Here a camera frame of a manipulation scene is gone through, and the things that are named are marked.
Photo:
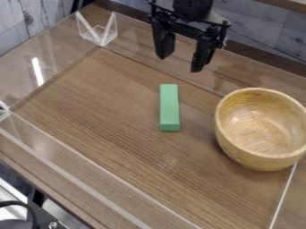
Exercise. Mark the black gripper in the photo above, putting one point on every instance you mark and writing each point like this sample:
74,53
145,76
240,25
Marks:
192,19

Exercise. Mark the green rectangular stick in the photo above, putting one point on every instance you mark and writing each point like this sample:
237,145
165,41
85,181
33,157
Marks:
169,116

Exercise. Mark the wooden bowl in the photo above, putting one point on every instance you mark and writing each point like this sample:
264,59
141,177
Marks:
260,128

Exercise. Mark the clear acrylic corner bracket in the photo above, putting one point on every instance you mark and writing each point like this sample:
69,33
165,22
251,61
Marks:
98,35

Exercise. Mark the clear acrylic tray wall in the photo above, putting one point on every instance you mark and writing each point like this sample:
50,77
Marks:
104,201

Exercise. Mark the black metal frame bracket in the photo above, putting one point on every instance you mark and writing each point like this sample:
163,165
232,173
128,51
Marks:
45,220

